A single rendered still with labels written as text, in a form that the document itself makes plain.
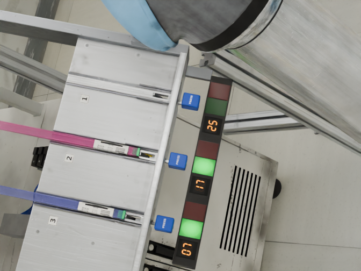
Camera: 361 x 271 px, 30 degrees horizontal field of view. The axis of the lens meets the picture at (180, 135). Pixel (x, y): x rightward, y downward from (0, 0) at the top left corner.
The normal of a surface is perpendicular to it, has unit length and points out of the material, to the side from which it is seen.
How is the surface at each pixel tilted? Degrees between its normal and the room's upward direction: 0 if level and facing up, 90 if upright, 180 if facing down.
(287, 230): 0
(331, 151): 0
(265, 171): 90
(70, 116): 46
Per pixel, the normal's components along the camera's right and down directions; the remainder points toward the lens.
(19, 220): -0.71, -0.33
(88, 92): -0.01, -0.27
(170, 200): 0.67, -0.06
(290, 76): -0.13, 0.84
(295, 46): 0.27, 0.50
